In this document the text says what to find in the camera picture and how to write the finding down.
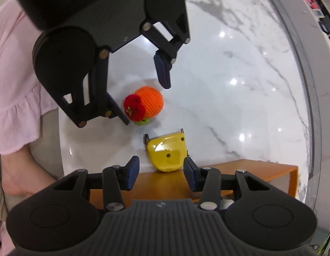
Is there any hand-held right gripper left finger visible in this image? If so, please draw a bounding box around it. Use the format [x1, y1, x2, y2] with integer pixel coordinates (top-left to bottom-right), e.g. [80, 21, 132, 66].
[46, 155, 140, 212]

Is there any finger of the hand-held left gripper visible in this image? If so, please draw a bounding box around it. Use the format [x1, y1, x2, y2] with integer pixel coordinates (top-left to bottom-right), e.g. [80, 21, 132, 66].
[61, 48, 130, 128]
[140, 12, 191, 89]

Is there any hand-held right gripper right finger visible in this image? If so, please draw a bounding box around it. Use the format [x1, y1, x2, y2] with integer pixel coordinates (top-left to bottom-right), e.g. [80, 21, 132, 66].
[182, 157, 280, 211]

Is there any orange crochet ball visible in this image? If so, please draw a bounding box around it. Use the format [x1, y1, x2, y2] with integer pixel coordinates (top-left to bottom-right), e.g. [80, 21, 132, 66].
[123, 86, 164, 126]

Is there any yellow tape measure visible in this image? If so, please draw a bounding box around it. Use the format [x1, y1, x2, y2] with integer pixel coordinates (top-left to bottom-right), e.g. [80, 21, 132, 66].
[144, 128, 191, 173]

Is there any orange cardboard box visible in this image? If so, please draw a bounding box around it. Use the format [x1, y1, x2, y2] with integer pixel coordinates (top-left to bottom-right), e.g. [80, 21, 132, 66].
[88, 159, 299, 211]

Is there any white tv console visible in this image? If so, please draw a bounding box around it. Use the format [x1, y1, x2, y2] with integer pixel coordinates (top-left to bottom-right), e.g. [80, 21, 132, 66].
[288, 0, 330, 59]

